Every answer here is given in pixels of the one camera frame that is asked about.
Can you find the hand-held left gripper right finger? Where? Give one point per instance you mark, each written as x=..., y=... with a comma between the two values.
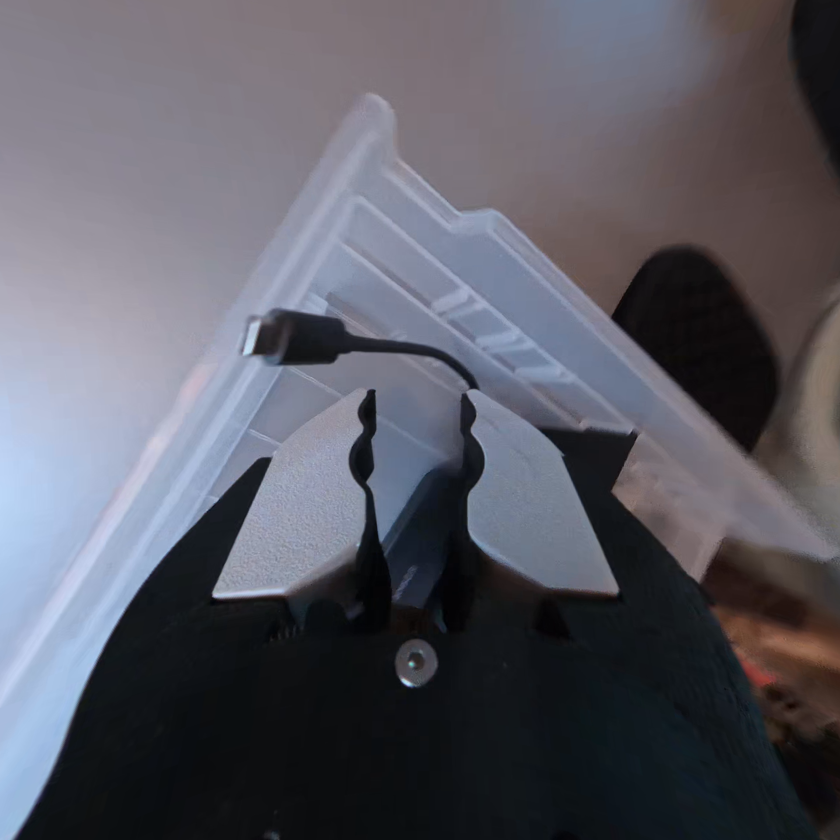
x=538, y=518

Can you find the clear plastic bin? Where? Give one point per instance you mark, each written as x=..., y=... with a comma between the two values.
x=459, y=275

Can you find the black bin divider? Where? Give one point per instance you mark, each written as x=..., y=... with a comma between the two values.
x=590, y=453

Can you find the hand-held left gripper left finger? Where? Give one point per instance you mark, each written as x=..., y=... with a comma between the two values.
x=308, y=518

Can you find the slim black multiport adapter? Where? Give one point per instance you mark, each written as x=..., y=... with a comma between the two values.
x=420, y=544

